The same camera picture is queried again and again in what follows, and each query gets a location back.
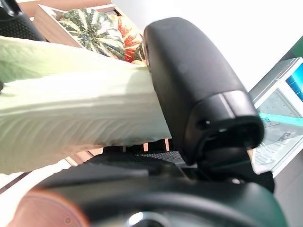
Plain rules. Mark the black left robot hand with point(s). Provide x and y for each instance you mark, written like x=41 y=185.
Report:
x=16 y=26

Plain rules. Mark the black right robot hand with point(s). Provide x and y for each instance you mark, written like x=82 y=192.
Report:
x=189 y=71

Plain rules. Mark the napa cabbage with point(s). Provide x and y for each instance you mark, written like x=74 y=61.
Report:
x=71 y=106

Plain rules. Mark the wooden pumpkin crate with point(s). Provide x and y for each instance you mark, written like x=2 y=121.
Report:
x=47 y=23

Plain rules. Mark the green striped pumpkin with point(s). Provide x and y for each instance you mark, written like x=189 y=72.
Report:
x=139 y=50
x=94 y=30

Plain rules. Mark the small orange pumpkin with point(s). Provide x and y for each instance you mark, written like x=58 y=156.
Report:
x=129 y=35

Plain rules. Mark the white equipment box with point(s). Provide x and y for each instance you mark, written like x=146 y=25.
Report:
x=277 y=113

